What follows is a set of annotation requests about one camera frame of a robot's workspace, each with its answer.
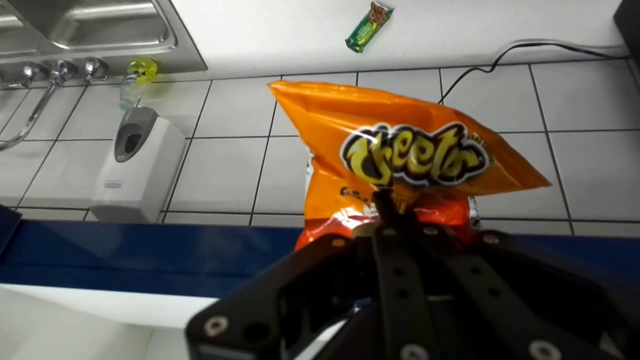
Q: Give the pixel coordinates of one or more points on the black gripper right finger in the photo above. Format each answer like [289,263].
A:
[525,334]

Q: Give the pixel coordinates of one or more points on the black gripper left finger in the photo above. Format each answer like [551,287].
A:
[407,320]

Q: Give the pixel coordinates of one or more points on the orange Cheetos chip bag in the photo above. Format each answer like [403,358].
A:
[431,158]

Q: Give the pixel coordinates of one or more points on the green snack bar wrapper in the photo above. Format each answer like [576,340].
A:
[368,26]

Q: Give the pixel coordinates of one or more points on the stainless steel double sink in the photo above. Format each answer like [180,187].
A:
[112,30]

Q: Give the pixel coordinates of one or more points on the white wall soap dispenser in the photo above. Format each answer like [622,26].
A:
[139,170]

